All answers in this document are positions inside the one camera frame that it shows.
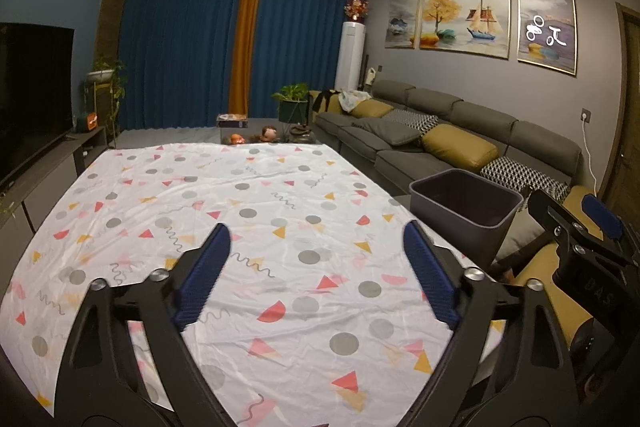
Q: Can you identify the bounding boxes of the orange flower arrangement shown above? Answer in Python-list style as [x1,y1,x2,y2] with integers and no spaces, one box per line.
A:
[343,0,373,22]

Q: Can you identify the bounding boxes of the blue curtain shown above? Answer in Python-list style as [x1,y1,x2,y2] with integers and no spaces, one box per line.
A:
[116,0,246,132]
[247,0,370,120]

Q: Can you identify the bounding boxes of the purple abstract painting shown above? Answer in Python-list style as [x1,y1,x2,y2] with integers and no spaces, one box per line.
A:
[516,0,578,76]

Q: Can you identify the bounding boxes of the white power cable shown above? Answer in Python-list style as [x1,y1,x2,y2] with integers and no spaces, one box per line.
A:
[582,122,601,192]

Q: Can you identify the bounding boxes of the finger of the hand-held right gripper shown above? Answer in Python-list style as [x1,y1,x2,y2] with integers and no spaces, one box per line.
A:
[580,194,640,258]
[527,189,626,268]

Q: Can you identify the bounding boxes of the flat printed box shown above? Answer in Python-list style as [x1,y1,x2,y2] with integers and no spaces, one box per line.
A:
[216,113,249,130]

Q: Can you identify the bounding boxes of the white patterned tablecloth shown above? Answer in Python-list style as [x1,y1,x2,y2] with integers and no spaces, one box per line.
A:
[0,141,506,427]

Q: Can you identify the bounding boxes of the tall plant stand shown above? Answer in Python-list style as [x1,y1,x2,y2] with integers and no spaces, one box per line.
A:
[82,82,118,142]

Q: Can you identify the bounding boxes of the sailing ship painting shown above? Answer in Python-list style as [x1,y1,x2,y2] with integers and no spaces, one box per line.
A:
[417,0,511,59]

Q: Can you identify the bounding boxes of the grey cushion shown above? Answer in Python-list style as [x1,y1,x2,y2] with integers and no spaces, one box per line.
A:
[352,117,423,146]

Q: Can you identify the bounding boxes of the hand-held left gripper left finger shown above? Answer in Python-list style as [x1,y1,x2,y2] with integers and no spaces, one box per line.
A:
[56,223,236,427]

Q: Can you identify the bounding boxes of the white cloth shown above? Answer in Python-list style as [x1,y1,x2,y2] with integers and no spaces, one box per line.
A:
[337,89,373,112]

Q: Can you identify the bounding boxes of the orange curtain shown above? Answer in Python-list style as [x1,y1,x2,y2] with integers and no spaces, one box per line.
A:
[229,0,265,118]

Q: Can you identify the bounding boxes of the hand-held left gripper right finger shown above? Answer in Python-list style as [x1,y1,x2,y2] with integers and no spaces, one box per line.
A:
[402,219,576,427]

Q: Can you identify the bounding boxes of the black television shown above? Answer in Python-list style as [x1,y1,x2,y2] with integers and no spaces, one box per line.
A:
[0,22,76,192]

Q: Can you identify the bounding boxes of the small grey landscape painting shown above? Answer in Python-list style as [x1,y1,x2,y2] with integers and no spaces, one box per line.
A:
[385,0,421,50]

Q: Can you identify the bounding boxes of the grey sofa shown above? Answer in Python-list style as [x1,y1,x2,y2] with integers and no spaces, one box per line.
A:
[312,79,598,208]

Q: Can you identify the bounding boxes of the white standing air conditioner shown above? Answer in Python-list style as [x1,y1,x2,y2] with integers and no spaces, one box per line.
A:
[334,22,367,94]

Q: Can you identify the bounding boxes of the trailing plant in white bowl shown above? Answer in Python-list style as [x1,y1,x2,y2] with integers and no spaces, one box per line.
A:
[85,54,127,142]

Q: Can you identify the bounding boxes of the large yellow cushion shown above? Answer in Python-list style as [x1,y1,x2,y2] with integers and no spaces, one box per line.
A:
[420,123,501,160]

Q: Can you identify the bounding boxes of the grey plastic bin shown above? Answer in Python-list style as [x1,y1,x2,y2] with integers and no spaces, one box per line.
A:
[409,168,523,268]

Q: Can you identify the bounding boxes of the grey television cabinet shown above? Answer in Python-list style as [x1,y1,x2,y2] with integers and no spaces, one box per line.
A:
[0,125,108,253]

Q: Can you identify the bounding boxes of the potted plant in dark pot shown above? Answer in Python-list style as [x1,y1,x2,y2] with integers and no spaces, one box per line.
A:
[271,82,311,122]

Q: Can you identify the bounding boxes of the small yellow cushion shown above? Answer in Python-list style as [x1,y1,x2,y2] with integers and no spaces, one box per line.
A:
[350,99,395,120]

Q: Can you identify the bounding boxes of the black and white patterned cushion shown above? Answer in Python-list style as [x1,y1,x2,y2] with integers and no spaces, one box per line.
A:
[480,155,571,202]
[382,108,441,132]

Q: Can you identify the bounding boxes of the black garment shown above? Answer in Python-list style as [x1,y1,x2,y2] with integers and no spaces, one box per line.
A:
[312,89,341,112]

